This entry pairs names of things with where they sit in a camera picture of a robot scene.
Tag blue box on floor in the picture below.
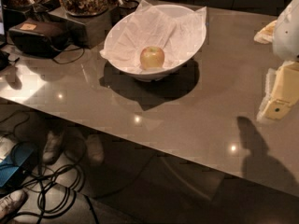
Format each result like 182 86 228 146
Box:
0 143 37 189

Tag black cable on table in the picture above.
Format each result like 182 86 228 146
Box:
50 45 86 65

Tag white bowl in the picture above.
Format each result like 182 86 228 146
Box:
103 4 207 82

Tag white paper liner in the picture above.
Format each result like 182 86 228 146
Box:
99 0 207 75

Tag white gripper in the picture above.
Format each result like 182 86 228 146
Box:
254 0 299 121

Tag black box device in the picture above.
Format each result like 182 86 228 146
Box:
8 19 70 58

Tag white shoe under table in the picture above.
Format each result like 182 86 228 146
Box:
42 131 64 164

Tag white shoe bottom left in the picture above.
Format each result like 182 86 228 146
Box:
0 189 26 219

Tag black floor cables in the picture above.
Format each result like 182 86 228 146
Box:
0 109 101 224

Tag yellow-red apple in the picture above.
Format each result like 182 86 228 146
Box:
140 46 164 70

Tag grey metal stand block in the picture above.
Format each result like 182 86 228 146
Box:
49 7 112 49

